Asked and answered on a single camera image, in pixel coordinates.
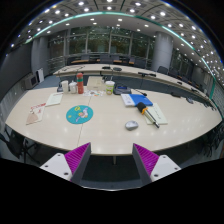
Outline white booklet left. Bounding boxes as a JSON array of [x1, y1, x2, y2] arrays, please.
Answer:
[[46, 93, 63, 106]]

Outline black office chair left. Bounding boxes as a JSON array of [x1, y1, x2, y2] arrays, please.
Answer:
[[0, 128, 39, 164]]

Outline round teal mouse pad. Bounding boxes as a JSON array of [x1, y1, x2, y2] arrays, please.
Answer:
[[66, 105, 93, 124]]

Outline cardboard box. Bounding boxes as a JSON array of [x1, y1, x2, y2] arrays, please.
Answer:
[[87, 76, 105, 91]]

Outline white jar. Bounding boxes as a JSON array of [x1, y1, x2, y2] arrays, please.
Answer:
[[69, 82, 77, 94]]

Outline black yellow handled tool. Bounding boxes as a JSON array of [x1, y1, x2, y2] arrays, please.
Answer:
[[137, 102, 160, 128]]

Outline blue notebook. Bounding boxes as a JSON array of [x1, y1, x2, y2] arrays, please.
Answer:
[[121, 94, 153, 107]]

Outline white green paper cup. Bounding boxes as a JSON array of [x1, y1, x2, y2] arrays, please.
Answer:
[[106, 81, 115, 95]]

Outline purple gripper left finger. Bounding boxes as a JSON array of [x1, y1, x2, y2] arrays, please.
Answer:
[[41, 143, 91, 184]]

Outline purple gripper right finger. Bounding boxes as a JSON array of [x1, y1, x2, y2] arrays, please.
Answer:
[[132, 144, 180, 185]]

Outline white paper sheet right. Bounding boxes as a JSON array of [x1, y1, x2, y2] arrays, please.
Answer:
[[148, 103, 167, 125]]

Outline grey computer mouse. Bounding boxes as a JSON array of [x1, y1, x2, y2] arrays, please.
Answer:
[[125, 120, 139, 131]]

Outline colourful leaflet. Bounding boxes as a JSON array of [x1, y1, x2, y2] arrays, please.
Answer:
[[83, 90, 104, 97]]

